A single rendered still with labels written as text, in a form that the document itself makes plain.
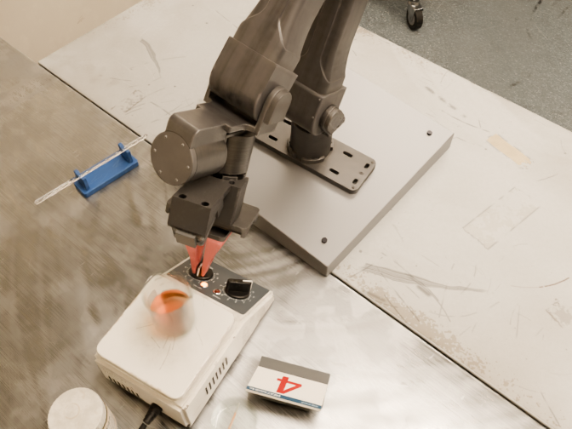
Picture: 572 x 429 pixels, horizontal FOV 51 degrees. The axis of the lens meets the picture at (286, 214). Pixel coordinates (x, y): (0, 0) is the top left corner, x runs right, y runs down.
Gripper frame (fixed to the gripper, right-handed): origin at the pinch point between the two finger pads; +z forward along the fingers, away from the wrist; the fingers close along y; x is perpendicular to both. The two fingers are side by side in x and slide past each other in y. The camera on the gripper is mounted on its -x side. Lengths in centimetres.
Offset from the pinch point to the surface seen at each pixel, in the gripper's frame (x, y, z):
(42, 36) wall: 124, -100, 15
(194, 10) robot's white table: 56, -26, -20
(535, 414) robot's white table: -2.5, 44.7, 2.6
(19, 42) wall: 116, -103, 17
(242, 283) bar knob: -0.8, 5.9, -0.2
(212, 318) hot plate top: -7.8, 4.5, 1.1
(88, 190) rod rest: 13.1, -22.8, 2.2
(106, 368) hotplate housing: -13.3, -5.1, 8.6
